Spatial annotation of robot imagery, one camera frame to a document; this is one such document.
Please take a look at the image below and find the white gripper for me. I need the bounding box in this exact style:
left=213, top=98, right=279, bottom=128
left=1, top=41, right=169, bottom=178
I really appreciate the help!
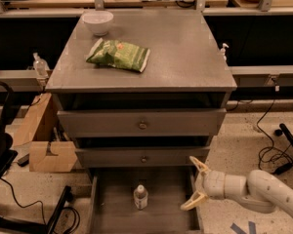
left=180, top=156, right=226, bottom=211

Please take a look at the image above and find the clear plastic water bottle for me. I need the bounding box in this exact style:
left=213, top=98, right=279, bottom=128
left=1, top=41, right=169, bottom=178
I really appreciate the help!
left=134, top=184, right=148, bottom=210

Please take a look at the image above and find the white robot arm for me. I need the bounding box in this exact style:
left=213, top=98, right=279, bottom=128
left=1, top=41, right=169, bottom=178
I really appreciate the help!
left=181, top=156, right=293, bottom=218

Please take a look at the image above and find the grey middle drawer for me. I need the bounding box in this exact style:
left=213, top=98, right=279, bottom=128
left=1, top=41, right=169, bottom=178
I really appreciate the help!
left=76, top=146, right=210, bottom=168

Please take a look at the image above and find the grey open bottom drawer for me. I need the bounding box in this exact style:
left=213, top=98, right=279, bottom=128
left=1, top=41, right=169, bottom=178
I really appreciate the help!
left=87, top=167, right=203, bottom=234

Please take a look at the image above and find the grey drawer cabinet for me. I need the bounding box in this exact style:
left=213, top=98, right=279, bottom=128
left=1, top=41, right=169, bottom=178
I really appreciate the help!
left=44, top=9, right=238, bottom=180

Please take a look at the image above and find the grey top drawer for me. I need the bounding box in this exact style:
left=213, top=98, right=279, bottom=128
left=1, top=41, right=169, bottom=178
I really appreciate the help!
left=58, top=109, right=226, bottom=138

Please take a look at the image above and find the right sanitizer pump bottle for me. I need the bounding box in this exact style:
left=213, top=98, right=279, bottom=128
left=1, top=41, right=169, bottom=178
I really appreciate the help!
left=220, top=43, right=229, bottom=61

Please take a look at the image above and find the sanitizer pump bottle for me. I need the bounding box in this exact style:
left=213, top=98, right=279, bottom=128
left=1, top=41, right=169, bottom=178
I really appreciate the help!
left=220, top=43, right=229, bottom=61
left=33, top=53, right=49, bottom=77

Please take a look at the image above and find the left sanitizer pump bottle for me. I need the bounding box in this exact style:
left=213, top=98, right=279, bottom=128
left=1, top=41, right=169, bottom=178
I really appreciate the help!
left=33, top=53, right=49, bottom=77

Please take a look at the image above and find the black power adapter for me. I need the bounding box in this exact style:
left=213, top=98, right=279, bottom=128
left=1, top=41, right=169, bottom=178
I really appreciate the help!
left=273, top=163, right=293, bottom=175

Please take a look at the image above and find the black stand leg right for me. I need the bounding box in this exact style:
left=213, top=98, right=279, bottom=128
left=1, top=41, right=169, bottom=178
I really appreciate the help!
left=274, top=123, right=293, bottom=147

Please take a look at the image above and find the brown cardboard box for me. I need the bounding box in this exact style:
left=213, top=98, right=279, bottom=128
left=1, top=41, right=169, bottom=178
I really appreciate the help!
left=13, top=93, right=77, bottom=173

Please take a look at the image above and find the green chip bag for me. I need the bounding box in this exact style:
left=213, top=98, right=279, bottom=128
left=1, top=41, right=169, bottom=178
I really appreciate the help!
left=86, top=38, right=150, bottom=72

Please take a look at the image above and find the white ceramic bowl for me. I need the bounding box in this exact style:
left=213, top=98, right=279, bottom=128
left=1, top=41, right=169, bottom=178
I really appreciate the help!
left=82, top=11, right=113, bottom=36

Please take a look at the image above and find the black floor cable right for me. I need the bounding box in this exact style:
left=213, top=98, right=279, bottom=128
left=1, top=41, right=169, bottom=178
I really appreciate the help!
left=255, top=78, right=293, bottom=176

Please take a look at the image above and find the black floor cable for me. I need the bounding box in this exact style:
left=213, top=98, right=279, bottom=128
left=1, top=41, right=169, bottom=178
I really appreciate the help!
left=255, top=78, right=293, bottom=176
left=0, top=177, right=81, bottom=234

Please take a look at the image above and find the black floor cable left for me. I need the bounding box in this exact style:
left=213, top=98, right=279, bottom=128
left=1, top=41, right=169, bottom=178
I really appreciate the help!
left=0, top=177, right=81, bottom=234

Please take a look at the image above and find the black chair frame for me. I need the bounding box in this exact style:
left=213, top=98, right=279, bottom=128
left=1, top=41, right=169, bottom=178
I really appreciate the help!
left=0, top=81, right=72, bottom=234

